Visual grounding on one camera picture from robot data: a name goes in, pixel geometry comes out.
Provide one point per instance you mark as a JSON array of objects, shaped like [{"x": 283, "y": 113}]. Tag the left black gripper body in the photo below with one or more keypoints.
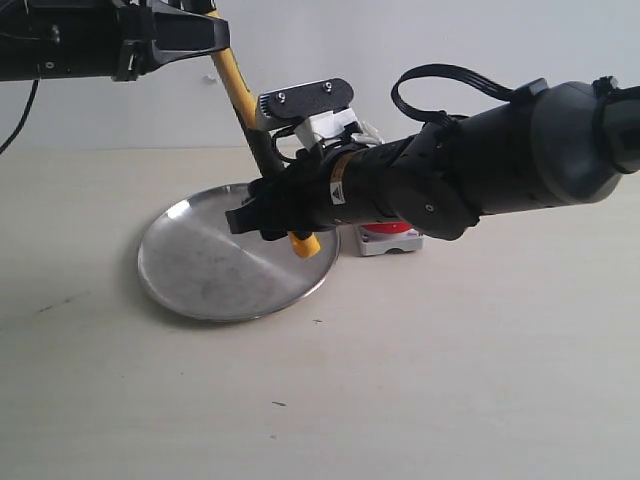
[{"x": 136, "y": 33}]

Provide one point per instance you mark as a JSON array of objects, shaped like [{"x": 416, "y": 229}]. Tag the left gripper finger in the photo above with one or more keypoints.
[{"x": 180, "y": 35}]

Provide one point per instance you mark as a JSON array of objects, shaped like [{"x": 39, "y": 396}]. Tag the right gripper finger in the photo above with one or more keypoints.
[{"x": 246, "y": 218}]

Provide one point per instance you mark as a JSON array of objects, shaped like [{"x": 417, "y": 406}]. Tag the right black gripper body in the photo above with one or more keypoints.
[{"x": 295, "y": 199}]

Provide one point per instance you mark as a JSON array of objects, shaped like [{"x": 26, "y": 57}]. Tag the yellow black claw hammer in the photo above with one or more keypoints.
[{"x": 304, "y": 244}]

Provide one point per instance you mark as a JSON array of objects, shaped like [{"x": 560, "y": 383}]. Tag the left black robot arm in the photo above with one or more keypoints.
[{"x": 63, "y": 39}]

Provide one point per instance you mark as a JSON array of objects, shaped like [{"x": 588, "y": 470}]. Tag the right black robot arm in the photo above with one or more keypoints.
[{"x": 566, "y": 145}]

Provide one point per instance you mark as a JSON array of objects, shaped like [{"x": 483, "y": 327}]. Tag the red dome push button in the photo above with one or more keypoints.
[{"x": 382, "y": 238}]

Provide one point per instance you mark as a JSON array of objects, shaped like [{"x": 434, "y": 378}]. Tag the round stainless steel plate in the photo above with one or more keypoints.
[{"x": 190, "y": 263}]

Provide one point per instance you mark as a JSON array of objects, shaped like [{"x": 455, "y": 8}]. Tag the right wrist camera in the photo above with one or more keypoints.
[{"x": 315, "y": 112}]

